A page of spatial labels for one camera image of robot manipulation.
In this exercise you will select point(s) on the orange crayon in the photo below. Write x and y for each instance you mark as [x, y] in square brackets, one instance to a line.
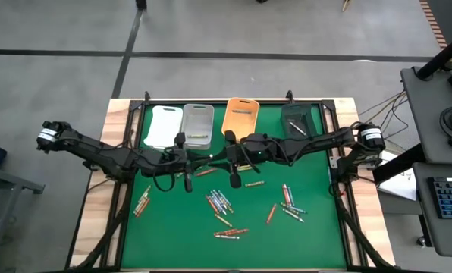
[222, 233]
[212, 204]
[206, 172]
[239, 231]

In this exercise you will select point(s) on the dark grey plastic bin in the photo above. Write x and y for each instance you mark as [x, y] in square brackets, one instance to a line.
[292, 113]

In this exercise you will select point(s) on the white crayon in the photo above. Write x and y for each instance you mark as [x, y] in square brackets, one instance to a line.
[139, 204]
[297, 128]
[293, 215]
[218, 204]
[226, 237]

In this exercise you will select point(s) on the white plastic bin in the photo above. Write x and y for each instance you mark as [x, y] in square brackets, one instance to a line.
[163, 125]

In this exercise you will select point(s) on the light grey plastic bin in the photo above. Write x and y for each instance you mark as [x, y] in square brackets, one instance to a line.
[197, 121]

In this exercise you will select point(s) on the blue crayon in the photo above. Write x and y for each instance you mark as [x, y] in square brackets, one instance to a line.
[299, 210]
[290, 196]
[241, 111]
[224, 197]
[217, 197]

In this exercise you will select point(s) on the red crayon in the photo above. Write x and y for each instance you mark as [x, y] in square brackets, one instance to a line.
[271, 214]
[285, 194]
[141, 208]
[145, 209]

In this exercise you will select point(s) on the yellow green crayon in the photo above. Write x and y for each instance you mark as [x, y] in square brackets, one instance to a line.
[197, 136]
[223, 220]
[245, 168]

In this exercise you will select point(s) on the black aluminium table frame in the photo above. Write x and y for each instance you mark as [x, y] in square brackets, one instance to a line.
[135, 105]

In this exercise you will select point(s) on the black cart leg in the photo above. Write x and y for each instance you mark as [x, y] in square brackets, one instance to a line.
[394, 164]

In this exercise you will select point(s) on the grey metal stand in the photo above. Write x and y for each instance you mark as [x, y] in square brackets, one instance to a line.
[6, 182]

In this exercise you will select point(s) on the black backlit keyboard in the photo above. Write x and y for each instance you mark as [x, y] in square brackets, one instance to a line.
[451, 197]

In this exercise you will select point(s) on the black pole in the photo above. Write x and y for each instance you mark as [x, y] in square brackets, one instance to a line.
[442, 57]

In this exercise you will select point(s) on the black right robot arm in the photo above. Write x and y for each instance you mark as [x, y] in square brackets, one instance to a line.
[324, 142]

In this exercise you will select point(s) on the wooden stick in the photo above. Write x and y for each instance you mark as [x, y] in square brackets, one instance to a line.
[346, 4]

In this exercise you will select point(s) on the grey cart desk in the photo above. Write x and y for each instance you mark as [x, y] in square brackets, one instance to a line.
[423, 227]
[427, 121]

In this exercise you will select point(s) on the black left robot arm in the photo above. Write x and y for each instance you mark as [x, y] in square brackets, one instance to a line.
[97, 151]

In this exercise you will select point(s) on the black stand foot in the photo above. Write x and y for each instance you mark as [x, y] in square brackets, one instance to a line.
[140, 4]

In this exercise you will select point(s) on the white paper sheet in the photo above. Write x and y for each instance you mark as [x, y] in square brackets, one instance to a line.
[400, 186]

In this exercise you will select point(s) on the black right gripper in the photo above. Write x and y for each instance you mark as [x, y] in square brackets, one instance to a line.
[252, 149]

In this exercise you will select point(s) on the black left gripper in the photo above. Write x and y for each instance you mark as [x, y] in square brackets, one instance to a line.
[169, 163]

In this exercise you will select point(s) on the white bracket plate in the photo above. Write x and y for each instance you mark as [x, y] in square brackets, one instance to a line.
[334, 162]

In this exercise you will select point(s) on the orange plastic bin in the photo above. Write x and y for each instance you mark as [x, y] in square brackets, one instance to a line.
[241, 125]

